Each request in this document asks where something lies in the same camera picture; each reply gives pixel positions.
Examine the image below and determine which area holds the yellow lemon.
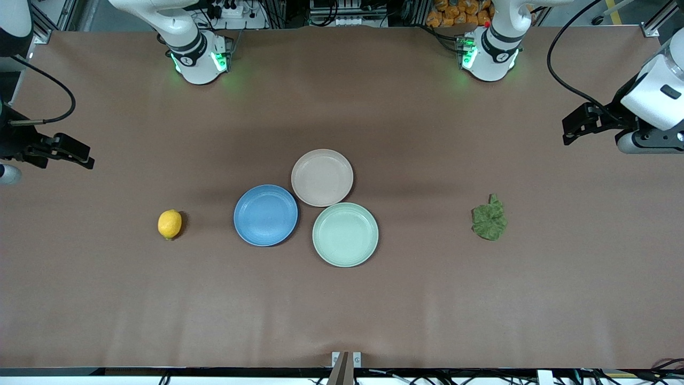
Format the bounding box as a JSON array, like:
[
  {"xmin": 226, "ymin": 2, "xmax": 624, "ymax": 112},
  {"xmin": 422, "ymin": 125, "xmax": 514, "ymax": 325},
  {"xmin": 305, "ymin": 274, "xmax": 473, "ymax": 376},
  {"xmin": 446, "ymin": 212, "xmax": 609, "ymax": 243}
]
[{"xmin": 158, "ymin": 209, "xmax": 183, "ymax": 240}]

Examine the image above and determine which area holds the green lettuce leaf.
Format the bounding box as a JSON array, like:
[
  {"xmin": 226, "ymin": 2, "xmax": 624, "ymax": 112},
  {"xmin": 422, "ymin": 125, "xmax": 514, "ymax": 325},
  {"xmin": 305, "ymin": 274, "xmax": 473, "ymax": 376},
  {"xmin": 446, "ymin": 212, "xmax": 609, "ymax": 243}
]
[{"xmin": 471, "ymin": 194, "xmax": 508, "ymax": 241}]

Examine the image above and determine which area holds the orange snack bag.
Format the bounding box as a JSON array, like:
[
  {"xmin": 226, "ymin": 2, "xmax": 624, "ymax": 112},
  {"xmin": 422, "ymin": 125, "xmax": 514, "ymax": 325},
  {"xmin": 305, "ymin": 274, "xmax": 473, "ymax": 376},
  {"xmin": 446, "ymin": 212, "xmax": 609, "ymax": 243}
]
[{"xmin": 426, "ymin": 0, "xmax": 493, "ymax": 28}]

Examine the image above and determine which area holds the blue plate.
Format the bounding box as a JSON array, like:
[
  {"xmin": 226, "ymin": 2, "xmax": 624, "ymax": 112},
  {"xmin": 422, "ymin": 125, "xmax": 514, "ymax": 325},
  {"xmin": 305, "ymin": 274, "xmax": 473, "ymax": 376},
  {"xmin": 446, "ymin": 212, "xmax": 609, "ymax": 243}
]
[{"xmin": 234, "ymin": 184, "xmax": 299, "ymax": 247}]

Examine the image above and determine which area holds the white power strip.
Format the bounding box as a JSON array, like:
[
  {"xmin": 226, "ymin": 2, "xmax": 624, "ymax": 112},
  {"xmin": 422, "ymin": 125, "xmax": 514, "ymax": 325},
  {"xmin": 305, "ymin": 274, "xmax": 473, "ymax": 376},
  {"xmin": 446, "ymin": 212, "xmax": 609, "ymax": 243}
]
[{"xmin": 206, "ymin": 0, "xmax": 253, "ymax": 20}]

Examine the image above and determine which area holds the beige pink plate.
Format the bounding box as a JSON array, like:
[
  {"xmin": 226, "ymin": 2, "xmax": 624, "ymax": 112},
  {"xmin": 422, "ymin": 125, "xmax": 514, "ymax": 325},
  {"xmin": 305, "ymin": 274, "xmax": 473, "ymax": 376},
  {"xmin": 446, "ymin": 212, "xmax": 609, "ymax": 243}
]
[{"xmin": 291, "ymin": 149, "xmax": 354, "ymax": 207}]

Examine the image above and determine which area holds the light green plate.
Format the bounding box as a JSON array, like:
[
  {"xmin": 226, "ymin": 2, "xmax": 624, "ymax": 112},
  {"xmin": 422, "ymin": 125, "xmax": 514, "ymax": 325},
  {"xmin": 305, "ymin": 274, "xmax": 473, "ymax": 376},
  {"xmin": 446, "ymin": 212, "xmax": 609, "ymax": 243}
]
[{"xmin": 312, "ymin": 202, "xmax": 379, "ymax": 268}]

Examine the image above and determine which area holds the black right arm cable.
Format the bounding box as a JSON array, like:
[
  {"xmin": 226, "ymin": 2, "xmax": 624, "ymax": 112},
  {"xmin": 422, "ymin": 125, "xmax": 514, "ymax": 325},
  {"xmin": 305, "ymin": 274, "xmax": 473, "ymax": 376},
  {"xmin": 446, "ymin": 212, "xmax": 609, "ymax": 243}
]
[{"xmin": 8, "ymin": 56, "xmax": 76, "ymax": 125}]

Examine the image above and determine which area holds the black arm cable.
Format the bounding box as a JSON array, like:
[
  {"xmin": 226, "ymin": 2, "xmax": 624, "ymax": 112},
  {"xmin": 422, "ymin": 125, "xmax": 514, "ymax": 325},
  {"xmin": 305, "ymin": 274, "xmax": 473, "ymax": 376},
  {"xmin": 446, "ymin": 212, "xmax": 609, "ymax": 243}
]
[
  {"xmin": 546, "ymin": 0, "xmax": 623, "ymax": 125},
  {"xmin": 8, "ymin": 56, "xmax": 76, "ymax": 125}
]

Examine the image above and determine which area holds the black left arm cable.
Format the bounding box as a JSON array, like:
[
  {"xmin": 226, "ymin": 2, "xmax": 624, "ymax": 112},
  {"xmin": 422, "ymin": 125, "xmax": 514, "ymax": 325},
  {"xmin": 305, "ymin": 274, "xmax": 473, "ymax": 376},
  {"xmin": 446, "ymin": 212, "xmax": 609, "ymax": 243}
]
[{"xmin": 546, "ymin": 0, "xmax": 623, "ymax": 125}]

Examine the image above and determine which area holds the aluminium frame profile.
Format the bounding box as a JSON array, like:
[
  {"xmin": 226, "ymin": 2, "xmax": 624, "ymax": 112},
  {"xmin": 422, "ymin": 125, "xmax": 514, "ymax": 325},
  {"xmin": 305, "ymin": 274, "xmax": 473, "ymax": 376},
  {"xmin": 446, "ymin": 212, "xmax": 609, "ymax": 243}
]
[
  {"xmin": 640, "ymin": 0, "xmax": 682, "ymax": 38},
  {"xmin": 31, "ymin": 0, "xmax": 81, "ymax": 44}
]

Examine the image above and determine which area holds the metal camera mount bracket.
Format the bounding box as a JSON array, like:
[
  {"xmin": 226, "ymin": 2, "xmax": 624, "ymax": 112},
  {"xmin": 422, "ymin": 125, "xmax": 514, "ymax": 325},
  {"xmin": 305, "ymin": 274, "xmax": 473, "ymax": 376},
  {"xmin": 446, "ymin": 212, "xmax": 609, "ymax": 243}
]
[{"xmin": 327, "ymin": 351, "xmax": 362, "ymax": 385}]

